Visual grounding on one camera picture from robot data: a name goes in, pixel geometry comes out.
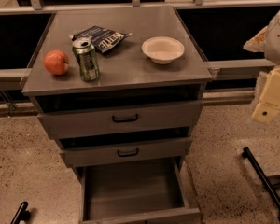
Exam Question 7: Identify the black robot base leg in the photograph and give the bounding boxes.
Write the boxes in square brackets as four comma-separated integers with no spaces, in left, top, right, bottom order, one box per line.
[242,147,280,223]

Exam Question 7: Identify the grey top drawer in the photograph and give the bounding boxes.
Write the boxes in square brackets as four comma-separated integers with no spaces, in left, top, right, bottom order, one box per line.
[38,101,202,139]

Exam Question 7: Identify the black caster leg left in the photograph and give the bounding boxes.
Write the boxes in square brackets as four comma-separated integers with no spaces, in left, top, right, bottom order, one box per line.
[10,201,31,224]

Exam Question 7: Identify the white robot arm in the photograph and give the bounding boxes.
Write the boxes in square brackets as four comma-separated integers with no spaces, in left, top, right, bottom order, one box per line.
[244,10,280,123]

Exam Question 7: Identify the red apple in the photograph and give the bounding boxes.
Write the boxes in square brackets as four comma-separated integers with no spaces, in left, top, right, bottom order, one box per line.
[44,49,69,76]

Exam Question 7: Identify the grey metal drawer cabinet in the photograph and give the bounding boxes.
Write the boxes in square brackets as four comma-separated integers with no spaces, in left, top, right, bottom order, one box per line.
[21,6,213,224]

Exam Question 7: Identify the white bowl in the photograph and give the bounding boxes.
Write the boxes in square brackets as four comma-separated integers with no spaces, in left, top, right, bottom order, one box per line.
[142,36,185,64]

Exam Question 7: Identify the metal window railing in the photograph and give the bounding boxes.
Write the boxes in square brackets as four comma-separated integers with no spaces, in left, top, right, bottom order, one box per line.
[0,0,280,117]

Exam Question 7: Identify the grey open bottom drawer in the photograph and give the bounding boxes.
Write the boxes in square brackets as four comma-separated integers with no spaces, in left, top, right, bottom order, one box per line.
[79,158,200,224]

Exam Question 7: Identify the grey middle drawer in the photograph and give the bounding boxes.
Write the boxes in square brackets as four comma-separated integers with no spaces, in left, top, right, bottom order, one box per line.
[61,137,192,167]

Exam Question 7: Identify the blue chip bag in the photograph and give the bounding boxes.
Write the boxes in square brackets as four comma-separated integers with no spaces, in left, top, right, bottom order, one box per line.
[71,26,131,53]

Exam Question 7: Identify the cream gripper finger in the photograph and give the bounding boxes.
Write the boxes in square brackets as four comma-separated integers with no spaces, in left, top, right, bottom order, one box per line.
[251,66,280,124]

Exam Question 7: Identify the green soda can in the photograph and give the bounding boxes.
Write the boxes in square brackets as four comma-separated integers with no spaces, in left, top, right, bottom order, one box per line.
[72,37,99,82]

